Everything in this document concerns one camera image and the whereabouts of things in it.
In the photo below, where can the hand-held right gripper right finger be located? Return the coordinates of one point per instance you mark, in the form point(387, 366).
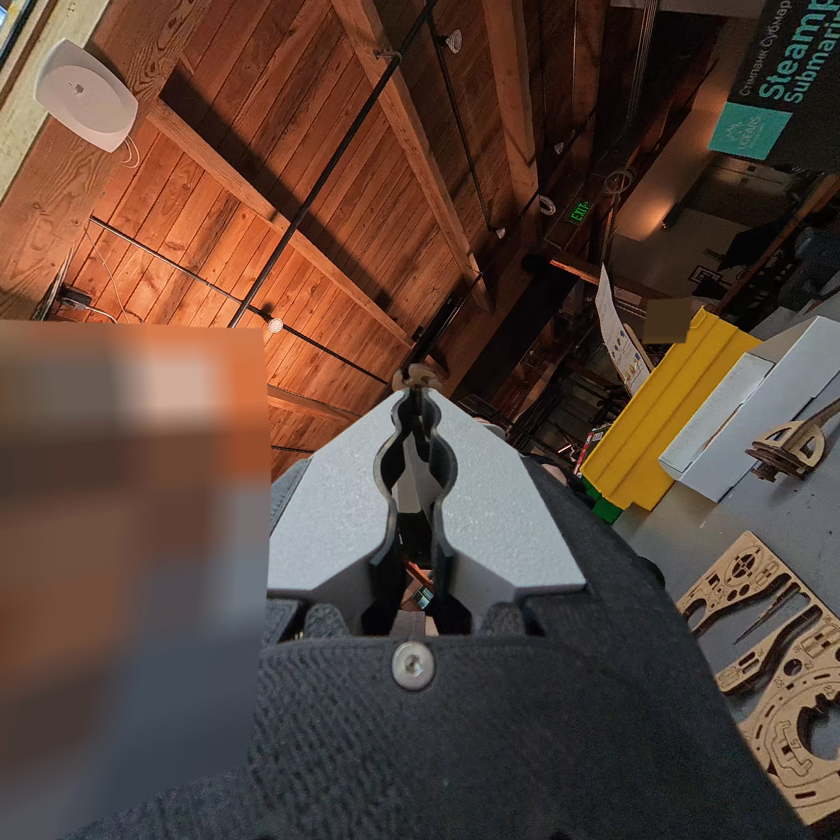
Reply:
point(512, 525)

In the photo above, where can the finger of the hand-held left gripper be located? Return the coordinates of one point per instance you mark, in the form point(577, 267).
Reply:
point(415, 479)

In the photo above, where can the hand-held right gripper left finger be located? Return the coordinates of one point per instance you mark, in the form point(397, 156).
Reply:
point(328, 525)

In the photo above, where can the small wooden wheel part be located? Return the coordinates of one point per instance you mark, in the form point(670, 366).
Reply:
point(420, 374)

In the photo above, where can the laser-cut plywood parts sheet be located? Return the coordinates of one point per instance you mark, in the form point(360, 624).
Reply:
point(771, 558)

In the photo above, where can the black model kit box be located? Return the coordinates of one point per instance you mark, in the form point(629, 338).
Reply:
point(800, 98)

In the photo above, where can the green storage bin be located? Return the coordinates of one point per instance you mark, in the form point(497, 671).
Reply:
point(600, 505)

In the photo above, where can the green kit box red trim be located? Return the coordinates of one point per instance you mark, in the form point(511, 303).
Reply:
point(594, 449)

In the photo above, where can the yellow storage bin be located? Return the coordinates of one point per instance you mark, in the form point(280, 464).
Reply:
point(656, 426)

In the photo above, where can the laminated instruction sheet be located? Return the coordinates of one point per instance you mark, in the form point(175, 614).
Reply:
point(610, 328)

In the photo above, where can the white cardboard box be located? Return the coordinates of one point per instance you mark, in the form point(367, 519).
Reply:
point(754, 407)

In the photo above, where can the wooden disc sub-assembly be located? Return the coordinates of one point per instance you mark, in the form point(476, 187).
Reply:
point(781, 453)

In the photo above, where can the green exit sign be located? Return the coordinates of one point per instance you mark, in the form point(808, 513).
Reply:
point(579, 213)

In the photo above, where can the black power adapter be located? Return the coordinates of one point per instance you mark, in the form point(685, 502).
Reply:
point(75, 298)

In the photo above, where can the ceiling spot lamp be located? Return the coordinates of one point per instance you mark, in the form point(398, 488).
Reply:
point(454, 39)

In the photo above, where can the white ceiling access point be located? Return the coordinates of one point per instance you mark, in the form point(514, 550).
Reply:
point(85, 92)

